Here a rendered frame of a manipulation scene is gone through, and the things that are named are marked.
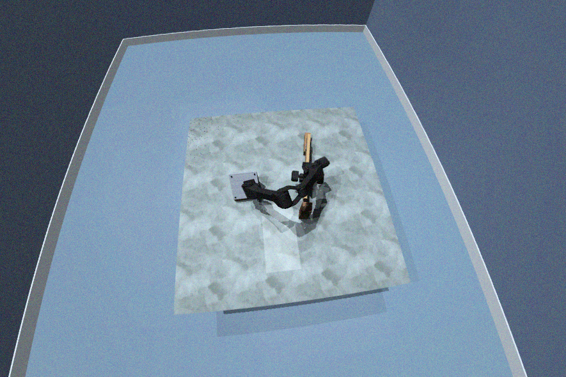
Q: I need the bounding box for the long brown wooden rail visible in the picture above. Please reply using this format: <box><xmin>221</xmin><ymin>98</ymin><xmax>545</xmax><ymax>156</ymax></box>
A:
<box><xmin>303</xmin><ymin>134</ymin><xmax>311</xmax><ymax>201</ymax></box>

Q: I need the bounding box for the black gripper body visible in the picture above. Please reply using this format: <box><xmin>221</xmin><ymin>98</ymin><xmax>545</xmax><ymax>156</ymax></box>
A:
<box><xmin>291</xmin><ymin>171</ymin><xmax>324</xmax><ymax>184</ymax></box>

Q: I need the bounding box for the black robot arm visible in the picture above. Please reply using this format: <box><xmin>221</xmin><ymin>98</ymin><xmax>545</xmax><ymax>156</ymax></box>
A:
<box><xmin>241</xmin><ymin>156</ymin><xmax>330</xmax><ymax>209</ymax></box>

